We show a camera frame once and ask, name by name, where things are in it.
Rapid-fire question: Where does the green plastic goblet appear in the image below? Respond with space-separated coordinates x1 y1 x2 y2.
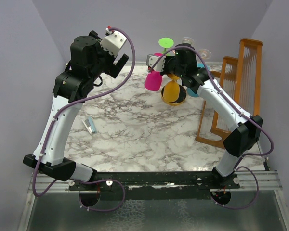
158 37 174 54

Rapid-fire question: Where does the orange plastic goblet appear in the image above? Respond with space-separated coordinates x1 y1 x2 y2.
163 74 180 103

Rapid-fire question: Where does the pink plastic goblet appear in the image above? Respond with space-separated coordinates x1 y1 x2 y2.
144 52 164 91

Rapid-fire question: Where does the blue plastic goblet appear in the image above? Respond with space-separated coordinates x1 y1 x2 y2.
186 64 209 98

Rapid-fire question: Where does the clear tall wine glass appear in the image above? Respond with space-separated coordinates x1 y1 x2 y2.
198 49 212 59

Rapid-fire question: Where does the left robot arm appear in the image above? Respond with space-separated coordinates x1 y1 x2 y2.
23 28 129 190

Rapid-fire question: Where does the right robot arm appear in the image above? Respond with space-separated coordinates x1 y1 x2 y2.
161 44 263 188

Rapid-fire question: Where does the gold wine glass rack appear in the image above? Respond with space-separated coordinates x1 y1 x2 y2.
161 84 187 106

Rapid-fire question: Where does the wooden ribbed glass rack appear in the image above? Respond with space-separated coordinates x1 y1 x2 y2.
195 38 263 149

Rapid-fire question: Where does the small blue stapler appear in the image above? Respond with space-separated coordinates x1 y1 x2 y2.
82 117 97 135

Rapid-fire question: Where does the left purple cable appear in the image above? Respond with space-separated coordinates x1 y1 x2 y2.
33 26 136 213

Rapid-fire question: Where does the purple cable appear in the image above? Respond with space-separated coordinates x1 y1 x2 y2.
33 26 136 213
149 46 274 210

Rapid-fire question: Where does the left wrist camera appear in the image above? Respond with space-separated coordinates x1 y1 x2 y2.
100 26 127 58

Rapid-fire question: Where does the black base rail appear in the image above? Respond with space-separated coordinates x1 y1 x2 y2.
69 171 240 201

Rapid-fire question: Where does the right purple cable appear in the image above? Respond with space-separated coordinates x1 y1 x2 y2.
149 46 274 210

